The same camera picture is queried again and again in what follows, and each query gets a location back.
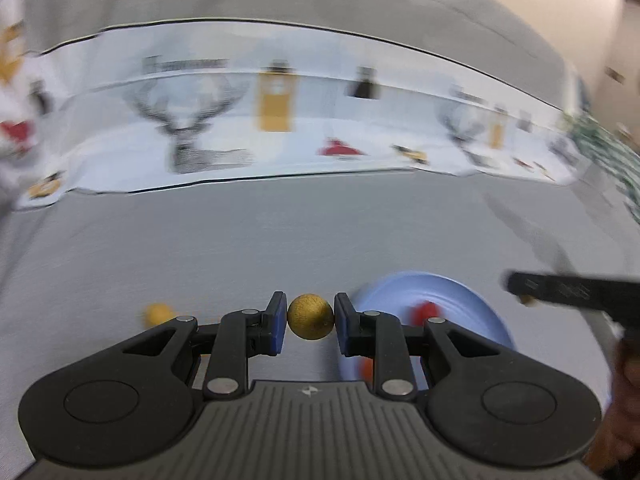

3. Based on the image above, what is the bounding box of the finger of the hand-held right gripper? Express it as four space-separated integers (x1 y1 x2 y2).
504 271 640 311

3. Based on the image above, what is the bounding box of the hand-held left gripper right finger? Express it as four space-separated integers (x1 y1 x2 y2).
334 292 506 401

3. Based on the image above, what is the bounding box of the deer and lamp printed cloth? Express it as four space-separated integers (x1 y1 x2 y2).
0 15 601 211

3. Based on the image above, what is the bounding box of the blue round plate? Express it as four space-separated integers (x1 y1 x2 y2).
342 270 516 391

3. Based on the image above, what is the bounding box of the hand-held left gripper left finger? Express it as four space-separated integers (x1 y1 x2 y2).
112 290 288 401

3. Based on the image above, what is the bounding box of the red cherry tomato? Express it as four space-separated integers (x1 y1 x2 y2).
411 300 441 323

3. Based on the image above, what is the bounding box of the person's right hand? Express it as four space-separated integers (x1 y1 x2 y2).
590 355 640 476

